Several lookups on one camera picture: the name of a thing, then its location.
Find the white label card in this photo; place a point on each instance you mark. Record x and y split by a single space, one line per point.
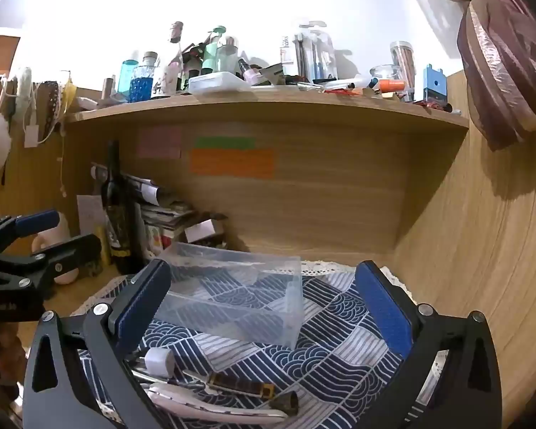
199 230

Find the white paper card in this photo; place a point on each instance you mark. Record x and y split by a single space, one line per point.
89 212

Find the patterned lace ribbon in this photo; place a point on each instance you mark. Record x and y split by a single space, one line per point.
50 102

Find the blue wave-patterned cloth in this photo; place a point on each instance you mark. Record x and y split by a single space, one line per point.
330 348

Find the pink sticky note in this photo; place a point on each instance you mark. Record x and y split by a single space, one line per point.
159 143

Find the clear container of brushes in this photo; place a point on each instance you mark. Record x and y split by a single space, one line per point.
315 53

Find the white mug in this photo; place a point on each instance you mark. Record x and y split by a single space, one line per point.
62 237

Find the white charger plug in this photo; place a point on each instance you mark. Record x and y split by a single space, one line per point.
158 361

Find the person's left forearm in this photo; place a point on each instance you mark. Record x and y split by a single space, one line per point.
2 348

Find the clear bottle grey cap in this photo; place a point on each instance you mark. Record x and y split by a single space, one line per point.
228 56

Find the blue plastic bottle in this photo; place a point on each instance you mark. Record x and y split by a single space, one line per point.
128 78

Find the clear bottle with blue beads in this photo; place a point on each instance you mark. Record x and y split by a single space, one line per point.
144 80

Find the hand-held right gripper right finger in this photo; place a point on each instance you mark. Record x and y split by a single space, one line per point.
384 308

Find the yellow tube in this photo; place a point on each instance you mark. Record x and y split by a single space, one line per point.
102 245

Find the dark wine bottle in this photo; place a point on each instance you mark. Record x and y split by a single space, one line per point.
116 214

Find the white plastic case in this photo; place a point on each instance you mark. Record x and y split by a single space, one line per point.
216 82

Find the small brown cap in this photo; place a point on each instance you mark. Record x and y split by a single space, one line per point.
288 404

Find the glass jar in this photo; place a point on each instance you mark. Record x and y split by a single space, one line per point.
385 73

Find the wooden shelf board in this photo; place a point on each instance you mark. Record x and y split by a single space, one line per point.
268 109

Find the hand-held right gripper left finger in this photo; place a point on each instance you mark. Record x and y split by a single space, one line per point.
144 304

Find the tall clear bottle brown cap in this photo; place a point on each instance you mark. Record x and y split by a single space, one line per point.
175 53

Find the blue block device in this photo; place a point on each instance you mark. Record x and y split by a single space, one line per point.
434 84

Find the cardboard tube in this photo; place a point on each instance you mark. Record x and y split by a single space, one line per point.
108 88

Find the pink nail polish bottle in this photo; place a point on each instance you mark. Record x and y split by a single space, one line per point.
251 74

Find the green sticky note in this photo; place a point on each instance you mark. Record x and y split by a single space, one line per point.
224 143

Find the green bottle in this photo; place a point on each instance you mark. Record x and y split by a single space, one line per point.
211 51

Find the white curved hair clip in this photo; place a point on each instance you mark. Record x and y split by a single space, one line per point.
210 410

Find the stack of books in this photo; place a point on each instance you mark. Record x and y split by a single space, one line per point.
165 219

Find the orange sticky note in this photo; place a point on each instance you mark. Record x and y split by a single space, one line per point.
232 163

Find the white paper tag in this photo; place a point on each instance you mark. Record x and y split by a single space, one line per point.
31 136

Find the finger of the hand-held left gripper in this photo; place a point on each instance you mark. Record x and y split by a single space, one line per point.
38 221
78 250

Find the brown tortoiseshell hair clip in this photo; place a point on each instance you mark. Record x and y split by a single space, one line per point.
239 386

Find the mauve curtain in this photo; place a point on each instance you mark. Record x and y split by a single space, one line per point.
496 67

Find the metal tweezers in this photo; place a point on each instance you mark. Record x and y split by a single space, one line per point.
145 373

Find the clear tube of brown sticks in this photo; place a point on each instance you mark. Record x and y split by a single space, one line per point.
403 65

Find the clear plastic box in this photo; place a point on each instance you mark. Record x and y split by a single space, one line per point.
232 295

